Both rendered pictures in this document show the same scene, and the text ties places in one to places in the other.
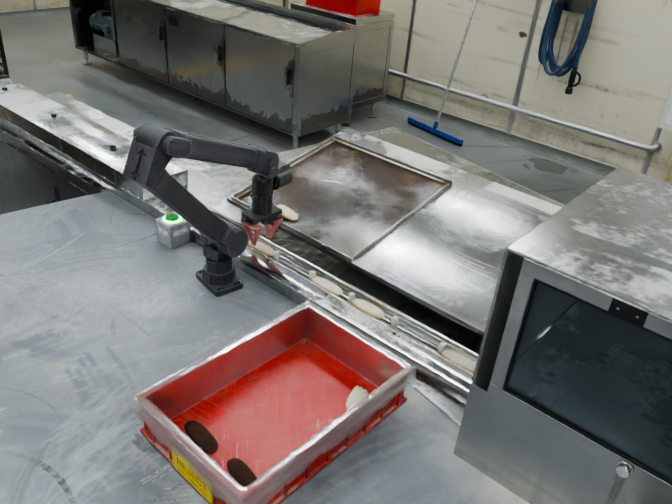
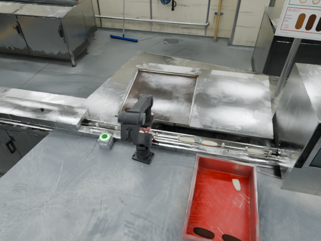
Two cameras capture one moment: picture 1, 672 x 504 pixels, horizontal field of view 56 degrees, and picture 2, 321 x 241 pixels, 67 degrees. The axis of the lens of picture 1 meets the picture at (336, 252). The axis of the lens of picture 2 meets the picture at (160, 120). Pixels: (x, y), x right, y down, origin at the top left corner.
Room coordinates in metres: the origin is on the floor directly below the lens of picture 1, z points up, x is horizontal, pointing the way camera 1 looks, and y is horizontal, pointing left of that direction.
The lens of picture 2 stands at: (0.50, 0.63, 1.96)
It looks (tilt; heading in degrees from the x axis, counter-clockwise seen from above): 41 degrees down; 335
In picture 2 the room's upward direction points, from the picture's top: straight up
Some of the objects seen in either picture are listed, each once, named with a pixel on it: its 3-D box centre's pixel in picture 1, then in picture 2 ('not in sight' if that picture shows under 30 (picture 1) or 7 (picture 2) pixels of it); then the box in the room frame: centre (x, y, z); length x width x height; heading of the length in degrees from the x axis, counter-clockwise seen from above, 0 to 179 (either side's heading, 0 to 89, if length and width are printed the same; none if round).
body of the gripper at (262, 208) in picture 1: (262, 205); (146, 117); (1.56, 0.22, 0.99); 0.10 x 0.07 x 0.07; 141
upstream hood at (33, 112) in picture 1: (65, 130); (3, 106); (2.23, 1.06, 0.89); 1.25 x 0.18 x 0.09; 52
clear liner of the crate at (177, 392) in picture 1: (280, 398); (221, 201); (0.94, 0.09, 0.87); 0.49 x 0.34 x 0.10; 140
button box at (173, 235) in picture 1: (174, 234); (106, 142); (1.61, 0.48, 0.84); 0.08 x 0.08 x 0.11; 52
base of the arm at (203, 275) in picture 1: (219, 269); (143, 152); (1.41, 0.31, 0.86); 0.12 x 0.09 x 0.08; 42
